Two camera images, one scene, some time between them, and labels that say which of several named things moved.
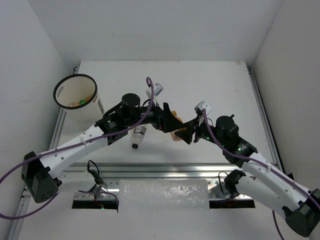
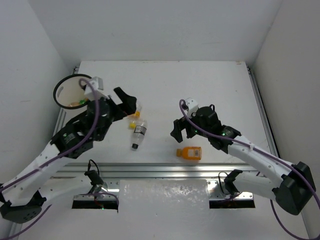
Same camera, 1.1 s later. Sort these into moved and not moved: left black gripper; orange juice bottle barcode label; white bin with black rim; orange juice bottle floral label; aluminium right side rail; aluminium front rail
Moved: orange juice bottle barcode label; left black gripper
Not moved: white bin with black rim; aluminium front rail; orange juice bottle floral label; aluminium right side rail
